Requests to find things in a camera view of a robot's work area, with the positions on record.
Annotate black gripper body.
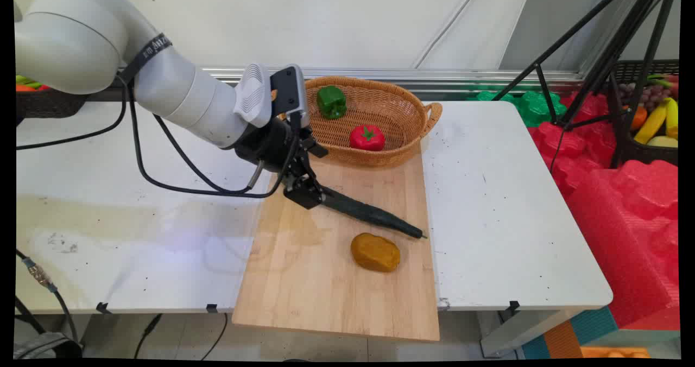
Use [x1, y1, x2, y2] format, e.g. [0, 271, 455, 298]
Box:
[234, 116, 330, 189]

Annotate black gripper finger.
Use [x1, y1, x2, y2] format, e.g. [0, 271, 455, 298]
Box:
[282, 174, 318, 211]
[302, 157, 327, 206]

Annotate dark green toy cucumber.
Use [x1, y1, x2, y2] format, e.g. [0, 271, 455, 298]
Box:
[320, 185, 428, 241]

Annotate red toy tomato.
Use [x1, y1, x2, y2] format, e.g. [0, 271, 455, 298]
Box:
[349, 123, 386, 152]

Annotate green toy bell pepper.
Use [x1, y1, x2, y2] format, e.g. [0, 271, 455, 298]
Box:
[316, 85, 348, 120]

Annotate wooden cutting board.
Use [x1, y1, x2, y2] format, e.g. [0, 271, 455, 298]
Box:
[232, 149, 441, 342]

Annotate brown toy potato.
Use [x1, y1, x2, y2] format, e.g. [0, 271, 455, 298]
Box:
[350, 232, 401, 273]

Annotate woven wicker basket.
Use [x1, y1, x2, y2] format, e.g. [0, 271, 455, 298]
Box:
[279, 75, 443, 168]

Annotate black vegetable basket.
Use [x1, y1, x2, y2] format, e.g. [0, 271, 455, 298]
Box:
[15, 83, 89, 120]

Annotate green foam packaging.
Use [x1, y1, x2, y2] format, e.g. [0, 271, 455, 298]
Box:
[466, 88, 568, 128]

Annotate white table leg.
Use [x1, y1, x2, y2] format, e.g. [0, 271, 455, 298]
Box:
[477, 305, 584, 358]

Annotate small red foam packaging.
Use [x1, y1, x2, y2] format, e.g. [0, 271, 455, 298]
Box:
[528, 91, 621, 198]

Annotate teal and orange floor mat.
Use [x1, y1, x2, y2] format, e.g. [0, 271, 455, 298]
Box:
[520, 305, 621, 360]

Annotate large red foam packaging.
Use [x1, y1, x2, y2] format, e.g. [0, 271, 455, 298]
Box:
[566, 159, 680, 331]

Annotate black plastic fruit crate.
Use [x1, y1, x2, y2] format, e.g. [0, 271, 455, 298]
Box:
[607, 59, 680, 167]

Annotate orange toy fruit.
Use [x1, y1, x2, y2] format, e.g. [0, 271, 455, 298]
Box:
[629, 105, 648, 132]

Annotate yellow toy banana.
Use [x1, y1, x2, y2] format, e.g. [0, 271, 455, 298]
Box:
[665, 96, 679, 140]
[633, 102, 668, 145]

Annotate purple toy grapes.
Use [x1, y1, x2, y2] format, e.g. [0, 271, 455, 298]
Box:
[618, 83, 673, 113]

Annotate grey and black wrist camera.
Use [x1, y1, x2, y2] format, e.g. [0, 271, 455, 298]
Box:
[233, 63, 311, 130]

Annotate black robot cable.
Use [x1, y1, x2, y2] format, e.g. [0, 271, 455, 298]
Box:
[15, 74, 300, 199]

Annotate aluminium wall rail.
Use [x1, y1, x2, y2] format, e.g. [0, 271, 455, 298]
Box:
[201, 66, 586, 84]

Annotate black velcro strap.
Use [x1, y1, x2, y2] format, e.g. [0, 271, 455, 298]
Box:
[116, 33, 173, 86]

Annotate thin black floor cable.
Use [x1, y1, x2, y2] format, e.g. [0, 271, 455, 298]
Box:
[134, 313, 163, 359]
[200, 312, 229, 360]

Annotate cable with metal connector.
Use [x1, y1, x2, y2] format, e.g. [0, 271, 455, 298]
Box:
[15, 248, 81, 344]

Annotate black camera tripod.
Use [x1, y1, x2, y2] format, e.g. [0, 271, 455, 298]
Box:
[491, 0, 679, 170]

